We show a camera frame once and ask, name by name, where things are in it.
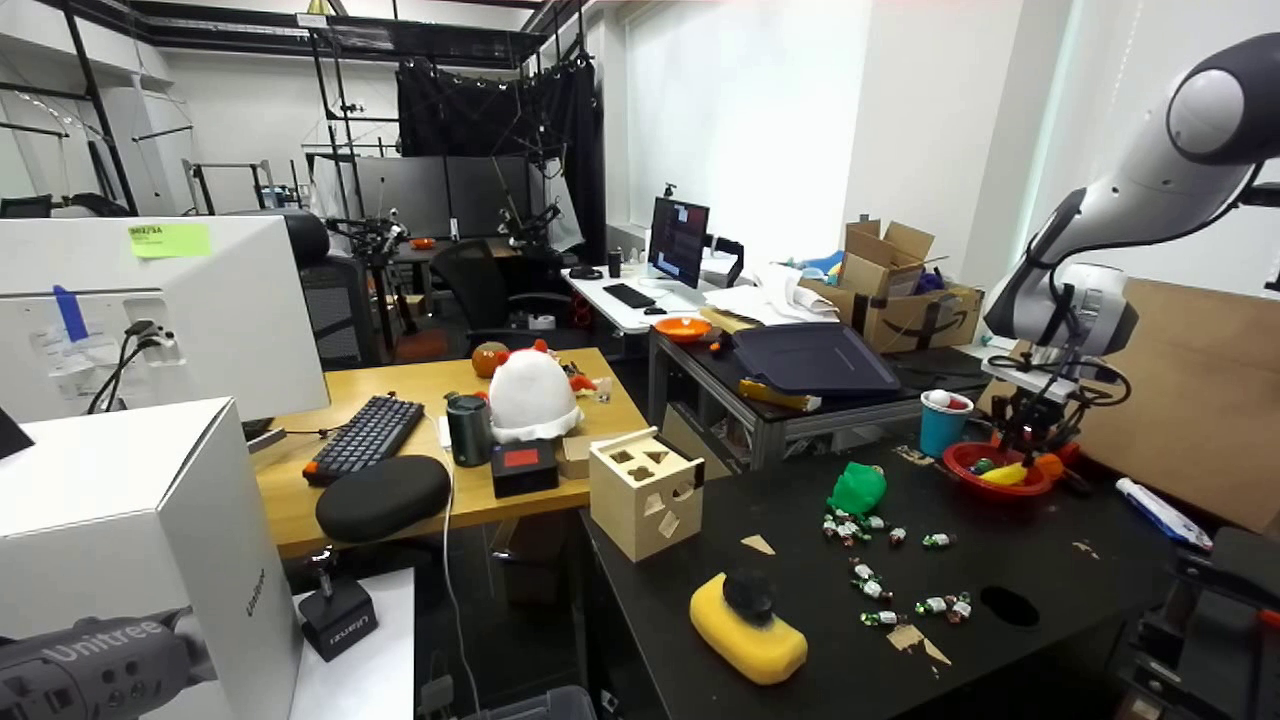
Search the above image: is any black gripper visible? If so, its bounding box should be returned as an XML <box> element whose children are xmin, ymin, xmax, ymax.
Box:
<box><xmin>1013</xmin><ymin>351</ymin><xmax>1107</xmax><ymax>438</ymax></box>

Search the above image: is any green plush toy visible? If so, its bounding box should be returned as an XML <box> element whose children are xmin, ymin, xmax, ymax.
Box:
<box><xmin>828</xmin><ymin>458</ymin><xmax>890</xmax><ymax>516</ymax></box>

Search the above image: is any yellow banana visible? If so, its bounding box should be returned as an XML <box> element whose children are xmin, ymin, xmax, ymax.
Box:
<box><xmin>975</xmin><ymin>463</ymin><xmax>1028</xmax><ymax>486</ymax></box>

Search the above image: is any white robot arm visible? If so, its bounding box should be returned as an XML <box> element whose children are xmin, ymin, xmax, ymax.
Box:
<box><xmin>983</xmin><ymin>31</ymin><xmax>1280</xmax><ymax>449</ymax></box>

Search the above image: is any red bowl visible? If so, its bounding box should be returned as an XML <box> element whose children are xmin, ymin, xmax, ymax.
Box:
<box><xmin>945</xmin><ymin>438</ymin><xmax>1067</xmax><ymax>504</ymax></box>

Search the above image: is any orange bowl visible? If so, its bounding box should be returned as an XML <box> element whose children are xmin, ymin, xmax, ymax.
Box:
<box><xmin>654</xmin><ymin>317</ymin><xmax>722</xmax><ymax>346</ymax></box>

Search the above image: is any blue cup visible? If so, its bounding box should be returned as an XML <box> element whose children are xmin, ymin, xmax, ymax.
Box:
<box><xmin>919</xmin><ymin>388</ymin><xmax>971</xmax><ymax>456</ymax></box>

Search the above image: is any cardboard box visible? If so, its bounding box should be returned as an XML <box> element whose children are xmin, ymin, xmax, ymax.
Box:
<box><xmin>814</xmin><ymin>216</ymin><xmax>983</xmax><ymax>354</ymax></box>

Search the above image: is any blue storage bin lid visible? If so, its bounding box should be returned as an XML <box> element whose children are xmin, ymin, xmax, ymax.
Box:
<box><xmin>734</xmin><ymin>324</ymin><xmax>901</xmax><ymax>397</ymax></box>

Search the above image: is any wooden triangle piece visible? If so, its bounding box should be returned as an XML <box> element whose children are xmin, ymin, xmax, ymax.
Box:
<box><xmin>739</xmin><ymin>537</ymin><xmax>775</xmax><ymax>555</ymax></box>

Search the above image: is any yellow sponge block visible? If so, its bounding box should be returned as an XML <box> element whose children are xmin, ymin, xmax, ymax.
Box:
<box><xmin>688</xmin><ymin>571</ymin><xmax>810</xmax><ymax>686</ymax></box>

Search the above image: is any wooden shape sorter box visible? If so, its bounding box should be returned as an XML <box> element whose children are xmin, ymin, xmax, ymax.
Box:
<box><xmin>589</xmin><ymin>428</ymin><xmax>703</xmax><ymax>564</ymax></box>

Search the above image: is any white hard hat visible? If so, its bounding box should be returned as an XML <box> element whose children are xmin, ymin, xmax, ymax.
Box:
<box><xmin>490</xmin><ymin>346</ymin><xmax>580</xmax><ymax>438</ymax></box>

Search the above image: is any wooden desk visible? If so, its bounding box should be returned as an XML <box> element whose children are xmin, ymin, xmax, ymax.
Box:
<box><xmin>253</xmin><ymin>360</ymin><xmax>589</xmax><ymax>555</ymax></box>

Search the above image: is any black office chair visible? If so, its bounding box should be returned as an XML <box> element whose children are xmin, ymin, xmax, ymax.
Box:
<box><xmin>433</xmin><ymin>238</ymin><xmax>589</xmax><ymax>343</ymax></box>

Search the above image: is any black keyboard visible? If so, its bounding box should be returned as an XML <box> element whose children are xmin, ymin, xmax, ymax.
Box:
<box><xmin>306</xmin><ymin>397</ymin><xmax>425</xmax><ymax>484</ymax></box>

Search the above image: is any black cushion pad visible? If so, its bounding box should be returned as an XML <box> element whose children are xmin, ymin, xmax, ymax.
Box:
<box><xmin>317</xmin><ymin>456</ymin><xmax>451</xmax><ymax>544</ymax></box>

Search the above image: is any white box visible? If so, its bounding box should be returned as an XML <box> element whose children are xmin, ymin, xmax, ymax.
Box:
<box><xmin>0</xmin><ymin>399</ymin><xmax>301</xmax><ymax>720</ymax></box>

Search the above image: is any computer monitor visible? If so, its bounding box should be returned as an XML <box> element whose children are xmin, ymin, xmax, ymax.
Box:
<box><xmin>0</xmin><ymin>216</ymin><xmax>330</xmax><ymax>419</ymax></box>

